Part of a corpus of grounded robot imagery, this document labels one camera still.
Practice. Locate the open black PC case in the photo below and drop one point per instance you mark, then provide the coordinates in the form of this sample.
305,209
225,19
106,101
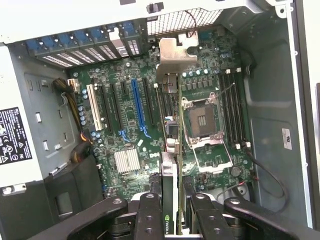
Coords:
270,100

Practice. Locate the CPU socket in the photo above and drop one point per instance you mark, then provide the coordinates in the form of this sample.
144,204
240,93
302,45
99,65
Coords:
202,120

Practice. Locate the metal socket cover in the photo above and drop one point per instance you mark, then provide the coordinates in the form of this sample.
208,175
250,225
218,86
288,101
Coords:
216,170

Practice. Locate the white expansion slot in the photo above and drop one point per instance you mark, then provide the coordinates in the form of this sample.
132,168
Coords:
94,107

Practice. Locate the black plastic shroud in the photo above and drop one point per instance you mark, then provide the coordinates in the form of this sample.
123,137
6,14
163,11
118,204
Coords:
25,205

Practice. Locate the short black expansion slot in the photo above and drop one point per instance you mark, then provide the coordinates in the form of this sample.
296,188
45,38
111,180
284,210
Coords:
123,88

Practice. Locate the blue expansion slot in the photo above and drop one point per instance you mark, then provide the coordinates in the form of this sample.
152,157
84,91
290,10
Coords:
138,105

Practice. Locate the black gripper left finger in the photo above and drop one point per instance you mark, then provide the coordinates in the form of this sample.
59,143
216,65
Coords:
150,220

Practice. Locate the thin locking lever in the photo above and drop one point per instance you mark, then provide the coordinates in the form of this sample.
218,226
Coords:
226,90

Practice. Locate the grey power supply unit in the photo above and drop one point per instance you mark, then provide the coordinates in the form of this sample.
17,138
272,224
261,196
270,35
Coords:
37,87

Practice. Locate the silver chipset heatsink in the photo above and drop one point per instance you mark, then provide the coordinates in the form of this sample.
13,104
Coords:
127,161

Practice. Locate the green motherboard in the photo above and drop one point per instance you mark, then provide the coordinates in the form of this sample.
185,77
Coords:
130,117

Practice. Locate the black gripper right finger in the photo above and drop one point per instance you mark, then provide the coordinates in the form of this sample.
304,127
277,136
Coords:
210,220

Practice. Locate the white power connector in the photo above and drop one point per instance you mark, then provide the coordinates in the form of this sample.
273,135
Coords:
73,86

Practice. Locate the black case lock knob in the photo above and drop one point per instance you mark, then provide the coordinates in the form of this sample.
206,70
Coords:
151,7

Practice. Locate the long black expansion slot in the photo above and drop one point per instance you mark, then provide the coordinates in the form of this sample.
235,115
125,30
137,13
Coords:
148,102
116,107
103,107

